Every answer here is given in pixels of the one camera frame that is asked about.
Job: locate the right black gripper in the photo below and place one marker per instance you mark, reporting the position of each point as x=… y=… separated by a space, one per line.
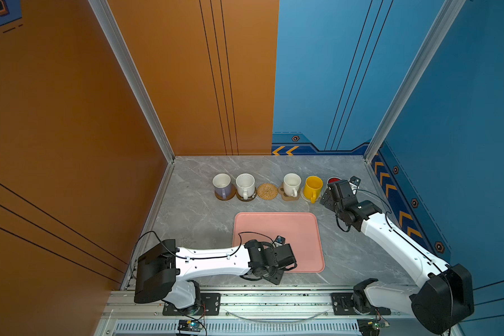
x=328 y=201

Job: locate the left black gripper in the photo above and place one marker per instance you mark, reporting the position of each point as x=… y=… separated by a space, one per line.
x=278 y=278

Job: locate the white mug red inside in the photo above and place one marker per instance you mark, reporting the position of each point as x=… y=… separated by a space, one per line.
x=334 y=180

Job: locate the yellow mug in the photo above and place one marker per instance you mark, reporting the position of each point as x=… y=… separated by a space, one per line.
x=313 y=187

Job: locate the cork paw print coaster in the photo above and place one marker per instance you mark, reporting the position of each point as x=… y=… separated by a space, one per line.
x=285 y=197

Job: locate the glossy dark wooden coaster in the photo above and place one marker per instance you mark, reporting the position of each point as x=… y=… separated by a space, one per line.
x=249 y=197

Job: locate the woven rattan round coaster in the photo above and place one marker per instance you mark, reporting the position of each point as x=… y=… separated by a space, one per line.
x=267 y=191

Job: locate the purple mug white inside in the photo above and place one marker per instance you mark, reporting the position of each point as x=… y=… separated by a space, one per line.
x=222 y=183

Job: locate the white rainbow stitched coaster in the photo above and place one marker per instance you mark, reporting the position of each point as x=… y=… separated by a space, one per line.
x=317 y=201

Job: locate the matte brown wooden coaster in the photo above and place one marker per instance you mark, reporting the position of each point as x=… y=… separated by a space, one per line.
x=227 y=196

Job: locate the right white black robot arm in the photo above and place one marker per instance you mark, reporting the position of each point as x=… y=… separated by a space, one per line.
x=442 y=295

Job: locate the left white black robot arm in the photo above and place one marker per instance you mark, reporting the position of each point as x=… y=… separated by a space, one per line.
x=168 y=273

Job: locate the pink rectangular tray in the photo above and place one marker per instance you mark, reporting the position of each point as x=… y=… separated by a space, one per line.
x=300 y=229

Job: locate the left green circuit board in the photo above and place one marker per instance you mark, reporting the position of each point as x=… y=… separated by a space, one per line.
x=190 y=327

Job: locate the right circuit board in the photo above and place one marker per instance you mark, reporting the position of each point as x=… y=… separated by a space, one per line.
x=372 y=327

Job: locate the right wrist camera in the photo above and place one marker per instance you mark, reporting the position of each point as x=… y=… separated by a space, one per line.
x=354 y=183

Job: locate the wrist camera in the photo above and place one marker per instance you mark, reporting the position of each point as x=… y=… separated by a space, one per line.
x=354 y=183
x=279 y=241

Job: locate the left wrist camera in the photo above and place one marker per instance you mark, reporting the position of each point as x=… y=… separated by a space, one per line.
x=279 y=241

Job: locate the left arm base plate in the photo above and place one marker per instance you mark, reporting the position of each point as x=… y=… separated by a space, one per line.
x=210 y=304

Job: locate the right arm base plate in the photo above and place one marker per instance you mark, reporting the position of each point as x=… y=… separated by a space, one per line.
x=343 y=305

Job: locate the right aluminium corner post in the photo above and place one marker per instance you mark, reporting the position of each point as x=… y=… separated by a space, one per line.
x=434 y=38

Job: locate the aluminium corner post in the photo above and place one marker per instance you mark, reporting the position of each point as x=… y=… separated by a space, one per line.
x=434 y=38
x=112 y=32

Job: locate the left aluminium corner post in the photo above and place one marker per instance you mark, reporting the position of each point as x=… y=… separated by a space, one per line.
x=112 y=32

